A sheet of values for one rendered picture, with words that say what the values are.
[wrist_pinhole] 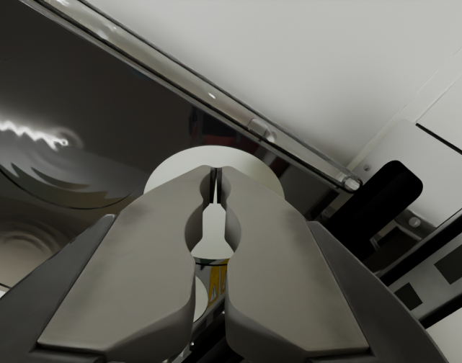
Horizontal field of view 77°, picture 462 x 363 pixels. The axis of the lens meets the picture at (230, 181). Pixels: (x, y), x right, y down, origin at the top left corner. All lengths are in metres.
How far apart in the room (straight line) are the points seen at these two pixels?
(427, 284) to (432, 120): 0.12
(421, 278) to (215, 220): 0.13
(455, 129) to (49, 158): 0.27
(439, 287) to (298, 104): 0.16
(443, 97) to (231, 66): 0.16
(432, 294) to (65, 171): 0.23
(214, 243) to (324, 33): 0.18
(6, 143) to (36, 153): 0.02
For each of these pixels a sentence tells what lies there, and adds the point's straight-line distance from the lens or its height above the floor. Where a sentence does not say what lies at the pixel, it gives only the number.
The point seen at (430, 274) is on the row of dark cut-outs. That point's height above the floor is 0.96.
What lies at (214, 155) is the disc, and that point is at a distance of 0.19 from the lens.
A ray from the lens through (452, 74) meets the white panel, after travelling 0.29.
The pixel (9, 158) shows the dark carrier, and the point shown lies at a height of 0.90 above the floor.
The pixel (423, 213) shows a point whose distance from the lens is 0.21.
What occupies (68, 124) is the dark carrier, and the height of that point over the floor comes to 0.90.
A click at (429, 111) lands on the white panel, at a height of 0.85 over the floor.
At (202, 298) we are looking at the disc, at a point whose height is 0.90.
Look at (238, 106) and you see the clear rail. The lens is 0.17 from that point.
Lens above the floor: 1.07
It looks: 59 degrees down
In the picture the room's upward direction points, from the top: 178 degrees clockwise
